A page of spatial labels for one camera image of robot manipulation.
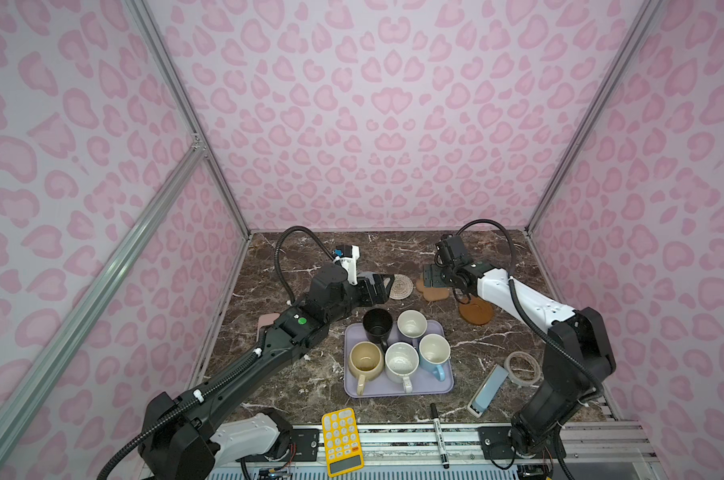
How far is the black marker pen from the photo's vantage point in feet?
2.36

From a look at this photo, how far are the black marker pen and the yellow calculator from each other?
0.19 m

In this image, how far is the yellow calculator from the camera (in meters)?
0.71
